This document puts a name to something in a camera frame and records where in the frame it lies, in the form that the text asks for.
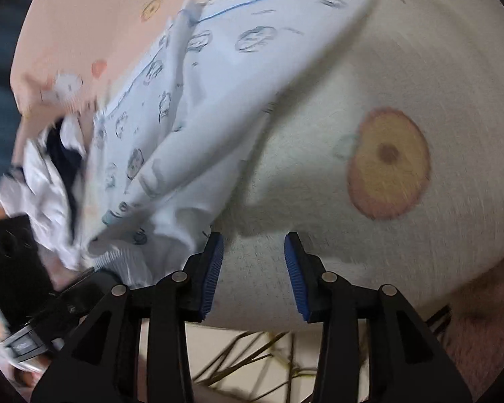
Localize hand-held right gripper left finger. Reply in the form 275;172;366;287
30;232;225;403

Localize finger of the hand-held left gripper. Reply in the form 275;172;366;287
54;269;123;320

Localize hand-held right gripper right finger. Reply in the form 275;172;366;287
283;232;473;403

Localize light blue printed pants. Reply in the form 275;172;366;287
84;0;381;288

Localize white and navy garment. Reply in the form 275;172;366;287
0;115;90;273

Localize pink and cream printed blanket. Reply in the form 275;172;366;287
8;0;504;345

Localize gold wire frame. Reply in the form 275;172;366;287
191;331;322;389

